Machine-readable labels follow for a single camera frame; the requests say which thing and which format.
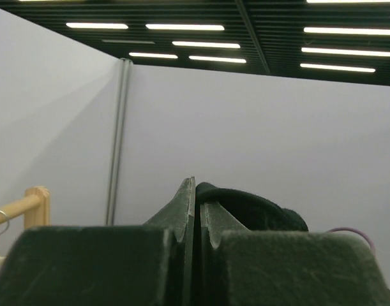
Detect black printed t shirt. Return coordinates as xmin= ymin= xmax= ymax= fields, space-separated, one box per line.
xmin=195 ymin=182 xmax=308 ymax=232

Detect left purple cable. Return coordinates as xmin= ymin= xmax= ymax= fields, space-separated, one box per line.
xmin=327 ymin=226 xmax=377 ymax=256

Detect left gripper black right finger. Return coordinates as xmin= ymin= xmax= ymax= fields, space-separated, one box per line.
xmin=200 ymin=203 xmax=390 ymax=305

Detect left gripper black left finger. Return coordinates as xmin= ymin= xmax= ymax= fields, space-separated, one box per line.
xmin=0 ymin=178 xmax=195 ymax=306

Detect wooden clothes rack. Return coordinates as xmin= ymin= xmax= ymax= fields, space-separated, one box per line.
xmin=0 ymin=186 xmax=50 ymax=230

